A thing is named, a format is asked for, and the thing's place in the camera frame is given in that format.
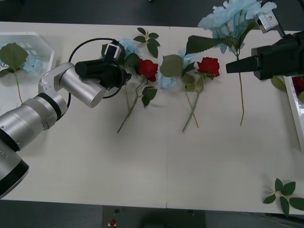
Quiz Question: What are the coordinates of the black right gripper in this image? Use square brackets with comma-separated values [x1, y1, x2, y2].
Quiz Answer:
[225, 30, 304, 81]

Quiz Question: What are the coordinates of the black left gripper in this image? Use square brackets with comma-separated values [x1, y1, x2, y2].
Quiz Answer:
[99, 63, 132, 91]

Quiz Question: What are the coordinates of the red artificial rose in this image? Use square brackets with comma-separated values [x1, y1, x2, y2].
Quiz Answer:
[181, 57, 220, 133]
[117, 59, 159, 133]
[271, 75, 304, 103]

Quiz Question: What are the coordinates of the pale blue artificial flower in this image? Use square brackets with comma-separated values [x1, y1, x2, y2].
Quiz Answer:
[157, 48, 199, 128]
[101, 38, 141, 113]
[185, 0, 263, 127]
[0, 42, 45, 103]

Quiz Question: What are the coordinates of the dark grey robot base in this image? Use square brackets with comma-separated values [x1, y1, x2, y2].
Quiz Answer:
[102, 206, 206, 228]

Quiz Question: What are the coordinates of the loose green leaf twig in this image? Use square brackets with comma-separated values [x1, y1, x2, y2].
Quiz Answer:
[262, 178, 304, 218]
[133, 27, 161, 59]

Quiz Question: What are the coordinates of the shallow white box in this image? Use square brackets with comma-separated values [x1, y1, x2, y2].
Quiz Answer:
[0, 32, 57, 112]
[284, 75, 304, 152]

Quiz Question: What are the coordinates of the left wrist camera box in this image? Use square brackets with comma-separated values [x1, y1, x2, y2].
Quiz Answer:
[104, 43, 120, 63]

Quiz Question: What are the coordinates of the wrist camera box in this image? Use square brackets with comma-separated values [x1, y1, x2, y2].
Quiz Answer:
[104, 43, 120, 63]
[254, 1, 287, 38]

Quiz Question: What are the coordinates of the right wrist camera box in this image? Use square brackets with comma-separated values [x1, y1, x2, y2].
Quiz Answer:
[254, 1, 287, 38]

